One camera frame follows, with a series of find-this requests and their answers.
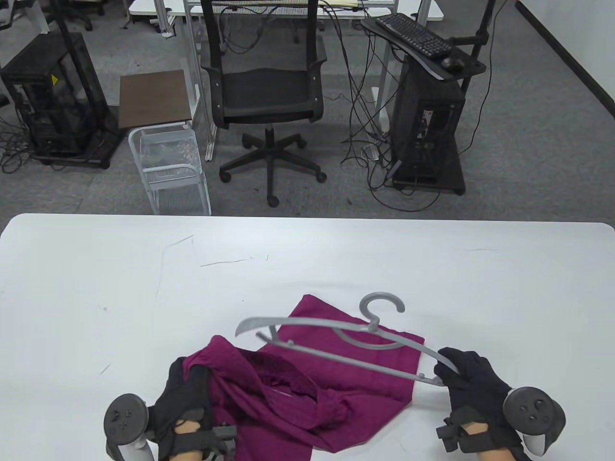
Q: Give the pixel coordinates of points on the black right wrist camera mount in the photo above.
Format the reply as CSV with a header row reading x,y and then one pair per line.
x,y
456,432

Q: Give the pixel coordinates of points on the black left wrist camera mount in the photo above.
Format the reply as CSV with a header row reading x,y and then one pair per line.
x,y
211,439

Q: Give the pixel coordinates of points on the person's left hand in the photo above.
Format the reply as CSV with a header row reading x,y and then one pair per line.
x,y
185,394

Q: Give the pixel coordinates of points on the black keyboard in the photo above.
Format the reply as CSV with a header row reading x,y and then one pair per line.
x,y
413,36

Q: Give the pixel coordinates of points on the black computer mouse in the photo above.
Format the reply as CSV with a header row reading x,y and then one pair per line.
x,y
452,63

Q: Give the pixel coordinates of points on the gray right hand controller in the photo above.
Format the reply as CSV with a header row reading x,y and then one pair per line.
x,y
533,413

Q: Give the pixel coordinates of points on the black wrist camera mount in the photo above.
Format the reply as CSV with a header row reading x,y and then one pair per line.
x,y
211,439
456,432

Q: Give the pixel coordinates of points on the person's right forearm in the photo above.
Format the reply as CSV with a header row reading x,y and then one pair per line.
x,y
497,455

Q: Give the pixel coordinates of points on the gray plastic hanger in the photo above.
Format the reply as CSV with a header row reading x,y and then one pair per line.
x,y
374,322

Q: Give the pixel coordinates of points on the person's right hand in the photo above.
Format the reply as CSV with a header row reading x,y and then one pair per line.
x,y
475,389

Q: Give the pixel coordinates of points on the gray hand controller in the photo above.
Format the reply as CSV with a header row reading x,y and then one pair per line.
x,y
126,418
533,413

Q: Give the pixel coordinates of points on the brown wooden side table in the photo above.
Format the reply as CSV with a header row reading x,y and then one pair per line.
x,y
153,98

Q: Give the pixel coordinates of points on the person's left forearm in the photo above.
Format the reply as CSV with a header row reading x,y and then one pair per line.
x,y
188,456

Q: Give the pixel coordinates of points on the black computer tower glass side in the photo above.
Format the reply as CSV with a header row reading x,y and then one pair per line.
x,y
48,105

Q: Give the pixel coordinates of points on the black swivel chair base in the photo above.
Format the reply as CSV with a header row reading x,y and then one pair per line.
x,y
81,14

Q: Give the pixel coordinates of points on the black computer cart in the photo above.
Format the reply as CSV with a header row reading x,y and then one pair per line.
x,y
432,185

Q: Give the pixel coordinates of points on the gray left hand controller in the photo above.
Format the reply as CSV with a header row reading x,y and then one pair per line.
x,y
126,418

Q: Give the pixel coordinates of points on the black mesh office chair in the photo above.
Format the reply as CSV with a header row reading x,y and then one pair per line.
x,y
264,96

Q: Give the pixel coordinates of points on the maroon shorts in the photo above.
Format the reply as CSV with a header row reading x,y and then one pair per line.
x,y
336,370

